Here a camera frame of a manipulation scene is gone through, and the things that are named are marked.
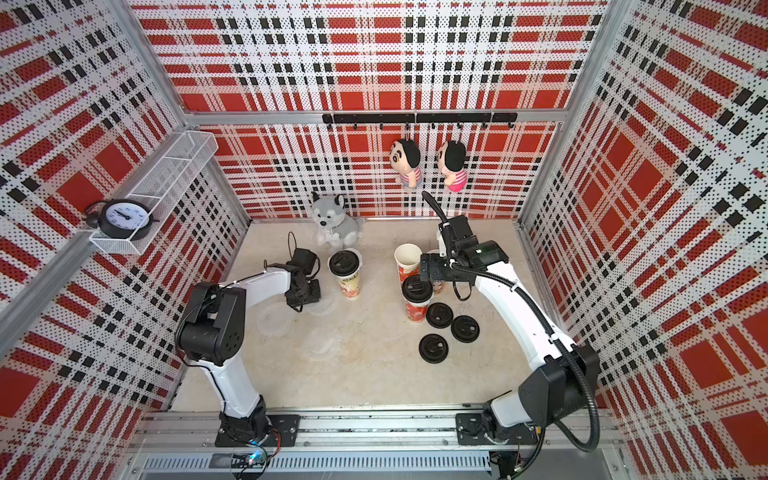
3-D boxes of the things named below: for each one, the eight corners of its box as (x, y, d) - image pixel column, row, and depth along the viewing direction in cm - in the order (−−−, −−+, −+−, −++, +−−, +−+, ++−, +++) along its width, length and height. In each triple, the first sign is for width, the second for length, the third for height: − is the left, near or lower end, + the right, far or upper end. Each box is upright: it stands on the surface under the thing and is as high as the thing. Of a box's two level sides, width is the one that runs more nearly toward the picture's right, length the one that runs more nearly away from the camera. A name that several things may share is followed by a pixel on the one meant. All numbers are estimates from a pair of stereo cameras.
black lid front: (419, 363, 87) (419, 360, 85) (417, 336, 92) (418, 333, 91) (448, 363, 87) (449, 360, 85) (446, 336, 92) (446, 333, 90)
